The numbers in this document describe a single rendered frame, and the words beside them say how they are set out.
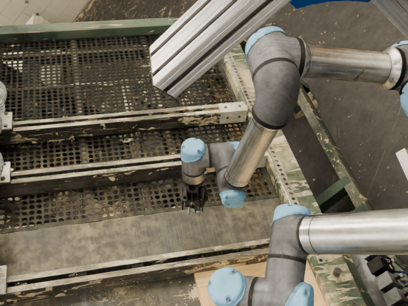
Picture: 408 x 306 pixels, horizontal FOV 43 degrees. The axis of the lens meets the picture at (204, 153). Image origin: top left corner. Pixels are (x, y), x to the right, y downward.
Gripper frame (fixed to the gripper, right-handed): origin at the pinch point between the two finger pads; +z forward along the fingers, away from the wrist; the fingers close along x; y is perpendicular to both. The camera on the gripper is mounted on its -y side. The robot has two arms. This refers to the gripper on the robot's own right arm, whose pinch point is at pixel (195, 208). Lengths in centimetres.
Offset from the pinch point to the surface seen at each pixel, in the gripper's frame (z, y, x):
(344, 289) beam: 9, 21, 53
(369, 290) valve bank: 15, 17, 62
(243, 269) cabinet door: 9.6, 17.0, 18.7
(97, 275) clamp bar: -0.3, 30.2, -27.9
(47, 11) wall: 231, -465, -263
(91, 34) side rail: 10, -113, -70
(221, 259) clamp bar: 3.6, 17.4, 10.9
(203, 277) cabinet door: 8.2, 22.3, 5.4
